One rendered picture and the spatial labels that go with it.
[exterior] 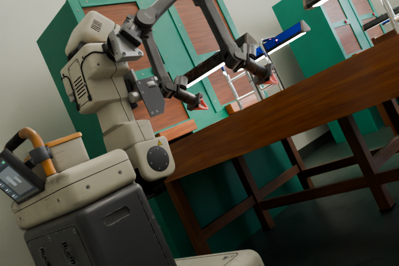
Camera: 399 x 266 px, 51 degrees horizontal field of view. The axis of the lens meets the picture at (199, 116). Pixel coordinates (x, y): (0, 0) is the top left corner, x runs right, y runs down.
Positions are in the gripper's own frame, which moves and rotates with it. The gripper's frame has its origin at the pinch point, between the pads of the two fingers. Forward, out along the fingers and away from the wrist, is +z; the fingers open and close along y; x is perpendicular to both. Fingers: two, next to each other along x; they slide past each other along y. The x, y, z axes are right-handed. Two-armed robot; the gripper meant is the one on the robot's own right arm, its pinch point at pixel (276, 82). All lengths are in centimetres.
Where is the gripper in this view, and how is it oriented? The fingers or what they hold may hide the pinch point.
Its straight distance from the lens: 192.7
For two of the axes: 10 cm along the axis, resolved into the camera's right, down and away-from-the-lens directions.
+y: -6.2, 3.2, 7.1
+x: -1.2, 8.6, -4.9
